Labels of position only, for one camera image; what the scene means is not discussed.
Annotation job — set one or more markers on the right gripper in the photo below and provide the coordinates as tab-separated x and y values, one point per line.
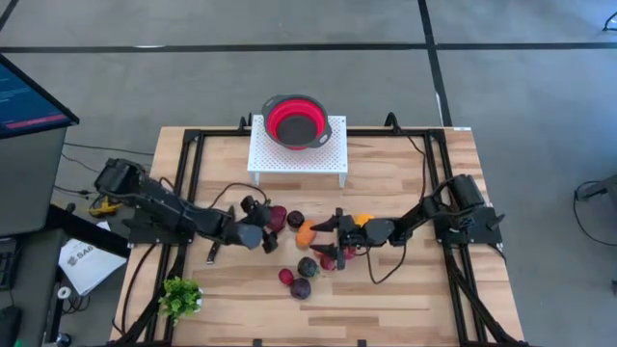
352	233

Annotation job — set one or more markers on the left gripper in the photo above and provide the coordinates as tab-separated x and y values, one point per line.
261	218

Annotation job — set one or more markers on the red and yellow peach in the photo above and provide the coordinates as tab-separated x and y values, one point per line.
278	218

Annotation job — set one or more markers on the orange fruit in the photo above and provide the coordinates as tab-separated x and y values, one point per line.
305	235

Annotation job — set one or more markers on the yellow bell pepper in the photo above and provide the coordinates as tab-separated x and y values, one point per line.
362	220

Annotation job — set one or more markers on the dark purple round fruit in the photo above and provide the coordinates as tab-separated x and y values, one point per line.
307	266

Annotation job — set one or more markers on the black knife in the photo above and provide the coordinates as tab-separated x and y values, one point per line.
212	253

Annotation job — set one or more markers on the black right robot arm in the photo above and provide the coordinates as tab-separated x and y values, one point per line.
424	212

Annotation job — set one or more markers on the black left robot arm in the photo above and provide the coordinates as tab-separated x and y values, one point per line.
164	205

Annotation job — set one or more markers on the small red fruit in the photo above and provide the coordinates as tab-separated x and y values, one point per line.
286	276
328	263

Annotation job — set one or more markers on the dark maroon plum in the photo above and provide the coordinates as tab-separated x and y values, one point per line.
295	219

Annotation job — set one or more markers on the purple cabbage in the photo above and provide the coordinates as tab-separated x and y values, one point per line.
301	288

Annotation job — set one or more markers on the white perforated shelf riser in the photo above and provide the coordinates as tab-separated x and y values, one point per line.
299	161

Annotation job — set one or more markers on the red collapsible bowl grey rim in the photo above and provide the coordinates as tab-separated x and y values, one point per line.
296	130

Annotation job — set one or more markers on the green plant in white pot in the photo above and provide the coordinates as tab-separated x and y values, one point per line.
179	299

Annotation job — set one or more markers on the yellow tool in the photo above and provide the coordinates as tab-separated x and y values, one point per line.
103	208

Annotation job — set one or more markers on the white label sticker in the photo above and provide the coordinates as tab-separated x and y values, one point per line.
461	128

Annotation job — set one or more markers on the white paper sheet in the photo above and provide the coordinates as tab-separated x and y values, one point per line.
87	265

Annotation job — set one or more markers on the white tape roll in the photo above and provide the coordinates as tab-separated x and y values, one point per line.
64	292

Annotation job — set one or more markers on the black desk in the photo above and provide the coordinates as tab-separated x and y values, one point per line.
36	289

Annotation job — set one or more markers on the black keyboard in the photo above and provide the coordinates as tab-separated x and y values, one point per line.
6	265

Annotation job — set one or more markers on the black computer monitor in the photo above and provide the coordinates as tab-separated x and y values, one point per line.
24	101

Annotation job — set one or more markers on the black computer mouse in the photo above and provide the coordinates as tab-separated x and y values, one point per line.
8	325

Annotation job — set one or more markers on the grey chair base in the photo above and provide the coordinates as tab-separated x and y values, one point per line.
602	188

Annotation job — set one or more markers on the black chair leg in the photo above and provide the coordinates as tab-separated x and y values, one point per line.
611	21

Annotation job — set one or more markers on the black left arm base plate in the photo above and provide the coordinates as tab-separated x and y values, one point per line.
154	233

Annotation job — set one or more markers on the black aluminium frame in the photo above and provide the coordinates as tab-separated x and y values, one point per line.
371	132

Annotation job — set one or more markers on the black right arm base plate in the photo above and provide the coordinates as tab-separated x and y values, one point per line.
482	231

